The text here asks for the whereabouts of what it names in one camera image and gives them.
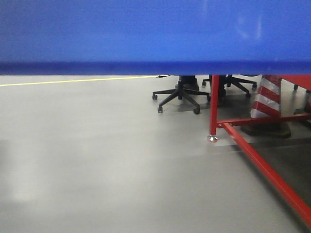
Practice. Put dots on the large blue plastic bin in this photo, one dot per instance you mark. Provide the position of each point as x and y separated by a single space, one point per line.
90 37

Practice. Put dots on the black office chair base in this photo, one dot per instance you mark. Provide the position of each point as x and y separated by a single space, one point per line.
181 93

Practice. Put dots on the red white striped cone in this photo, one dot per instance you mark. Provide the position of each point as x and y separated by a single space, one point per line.
267 104

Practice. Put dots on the red metal table frame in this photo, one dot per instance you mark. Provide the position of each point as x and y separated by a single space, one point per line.
288 194

